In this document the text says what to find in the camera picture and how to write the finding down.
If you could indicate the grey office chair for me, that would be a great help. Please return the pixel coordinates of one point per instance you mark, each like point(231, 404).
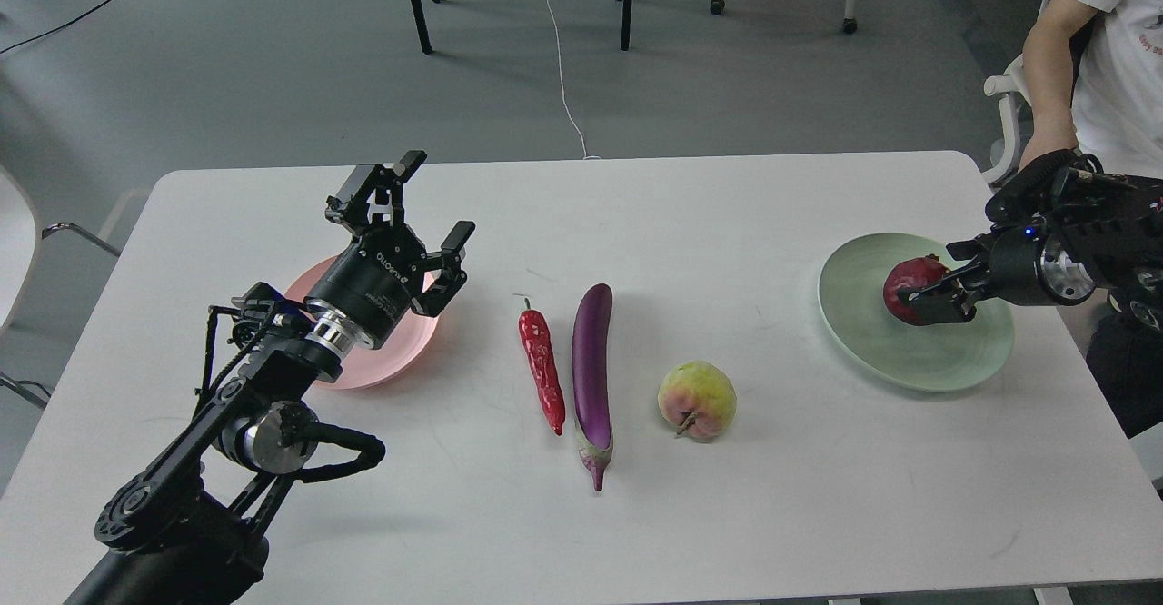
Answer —
point(1009, 91)

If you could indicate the pink plate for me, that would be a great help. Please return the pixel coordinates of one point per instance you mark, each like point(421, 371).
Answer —
point(365, 367)

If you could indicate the red pomegranate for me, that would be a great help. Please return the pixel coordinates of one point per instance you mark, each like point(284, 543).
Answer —
point(911, 274)

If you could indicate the red chili pepper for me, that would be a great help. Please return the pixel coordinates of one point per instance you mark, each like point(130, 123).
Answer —
point(534, 334)

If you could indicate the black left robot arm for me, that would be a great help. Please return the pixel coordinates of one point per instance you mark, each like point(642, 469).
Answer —
point(191, 527)

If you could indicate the person in white shirt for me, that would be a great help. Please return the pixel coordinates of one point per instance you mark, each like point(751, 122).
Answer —
point(1095, 83)

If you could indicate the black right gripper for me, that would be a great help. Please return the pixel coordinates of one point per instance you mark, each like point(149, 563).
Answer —
point(1020, 265)

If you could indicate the white chair at left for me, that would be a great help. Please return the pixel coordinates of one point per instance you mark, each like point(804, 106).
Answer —
point(21, 235)

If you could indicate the green plate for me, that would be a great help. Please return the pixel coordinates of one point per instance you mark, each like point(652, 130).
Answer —
point(942, 358)

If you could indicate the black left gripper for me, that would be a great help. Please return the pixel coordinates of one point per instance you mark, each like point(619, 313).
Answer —
point(386, 271)

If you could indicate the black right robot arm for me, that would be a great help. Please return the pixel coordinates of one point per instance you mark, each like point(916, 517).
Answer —
point(1060, 230)

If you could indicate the purple eggplant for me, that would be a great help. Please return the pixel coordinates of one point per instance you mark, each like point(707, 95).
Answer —
point(589, 379)

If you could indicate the yellow-pink peach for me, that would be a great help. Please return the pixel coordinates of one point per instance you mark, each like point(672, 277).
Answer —
point(698, 401)

